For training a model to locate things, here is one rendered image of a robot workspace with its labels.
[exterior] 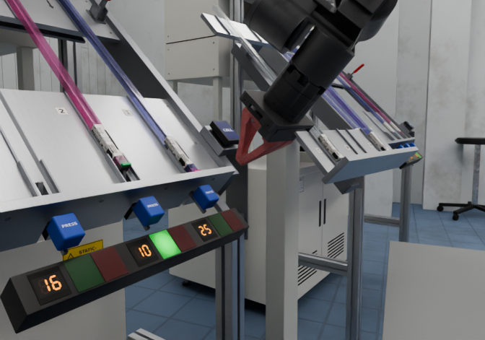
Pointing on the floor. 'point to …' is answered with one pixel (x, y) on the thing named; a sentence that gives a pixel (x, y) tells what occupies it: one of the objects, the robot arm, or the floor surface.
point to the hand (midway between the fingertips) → (242, 158)
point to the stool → (473, 179)
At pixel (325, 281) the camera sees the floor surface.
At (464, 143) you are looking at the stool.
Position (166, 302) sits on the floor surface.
